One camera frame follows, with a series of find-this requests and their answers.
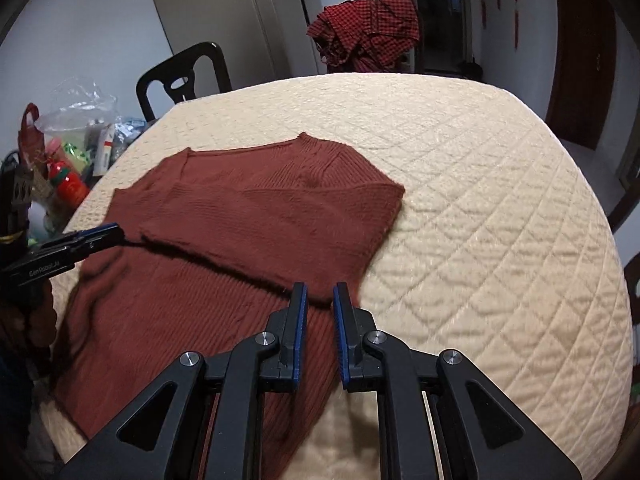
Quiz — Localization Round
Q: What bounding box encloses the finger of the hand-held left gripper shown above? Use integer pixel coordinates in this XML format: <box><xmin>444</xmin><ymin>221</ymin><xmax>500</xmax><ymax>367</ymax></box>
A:
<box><xmin>62</xmin><ymin>223</ymin><xmax>126</xmax><ymax>264</ymax></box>

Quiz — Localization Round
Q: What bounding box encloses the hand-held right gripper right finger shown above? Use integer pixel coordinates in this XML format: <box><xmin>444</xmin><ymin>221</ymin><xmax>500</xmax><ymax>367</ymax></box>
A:
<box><xmin>332</xmin><ymin>281</ymin><xmax>583</xmax><ymax>480</ymax></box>

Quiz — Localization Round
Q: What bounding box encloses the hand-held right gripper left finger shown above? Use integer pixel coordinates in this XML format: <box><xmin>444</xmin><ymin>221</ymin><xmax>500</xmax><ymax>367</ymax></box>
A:
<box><xmin>57</xmin><ymin>282</ymin><xmax>308</xmax><ymax>480</ymax></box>

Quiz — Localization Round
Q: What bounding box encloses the rust brown knit sweater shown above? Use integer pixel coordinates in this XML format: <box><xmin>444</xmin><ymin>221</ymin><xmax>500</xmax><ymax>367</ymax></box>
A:
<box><xmin>52</xmin><ymin>131</ymin><xmax>406</xmax><ymax>480</ymax></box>

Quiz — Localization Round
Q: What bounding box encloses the red and green toy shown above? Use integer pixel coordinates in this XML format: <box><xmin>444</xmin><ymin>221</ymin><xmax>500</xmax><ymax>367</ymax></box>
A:
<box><xmin>50</xmin><ymin>157</ymin><xmax>92</xmax><ymax>211</ymax></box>

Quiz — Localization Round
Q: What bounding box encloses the white carton box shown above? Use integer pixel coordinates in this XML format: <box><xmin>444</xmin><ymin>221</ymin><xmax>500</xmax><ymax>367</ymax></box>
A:
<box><xmin>92</xmin><ymin>125</ymin><xmax>118</xmax><ymax>176</ymax></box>

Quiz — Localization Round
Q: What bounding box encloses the red gift bag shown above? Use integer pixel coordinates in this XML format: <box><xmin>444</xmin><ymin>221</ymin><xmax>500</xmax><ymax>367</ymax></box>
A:
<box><xmin>19</xmin><ymin>102</ymin><xmax>51</xmax><ymax>181</ymax></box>

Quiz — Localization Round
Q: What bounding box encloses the clear plastic bag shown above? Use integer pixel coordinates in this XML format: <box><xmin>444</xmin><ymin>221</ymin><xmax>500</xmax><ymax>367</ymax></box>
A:
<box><xmin>35</xmin><ymin>77</ymin><xmax>151</xmax><ymax>176</ymax></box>

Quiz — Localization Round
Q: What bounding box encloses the beige quilted blanket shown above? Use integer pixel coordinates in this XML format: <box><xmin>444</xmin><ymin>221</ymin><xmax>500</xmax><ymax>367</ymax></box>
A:
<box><xmin>42</xmin><ymin>72</ymin><xmax>636</xmax><ymax>480</ymax></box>

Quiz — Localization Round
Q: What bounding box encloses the grey door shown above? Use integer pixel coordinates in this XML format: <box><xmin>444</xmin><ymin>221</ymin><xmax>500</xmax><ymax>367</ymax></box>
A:
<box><xmin>142</xmin><ymin>0</ymin><xmax>292</xmax><ymax>92</ymax></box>

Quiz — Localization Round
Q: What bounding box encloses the red checked cloth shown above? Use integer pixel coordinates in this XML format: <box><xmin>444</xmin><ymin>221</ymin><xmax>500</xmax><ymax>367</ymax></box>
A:
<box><xmin>307</xmin><ymin>0</ymin><xmax>421</xmax><ymax>73</ymax></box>

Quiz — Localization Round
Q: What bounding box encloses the brown wooden door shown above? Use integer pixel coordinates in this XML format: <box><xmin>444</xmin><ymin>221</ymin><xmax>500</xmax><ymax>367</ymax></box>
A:
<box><xmin>545</xmin><ymin>0</ymin><xmax>618</xmax><ymax>151</ymax></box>

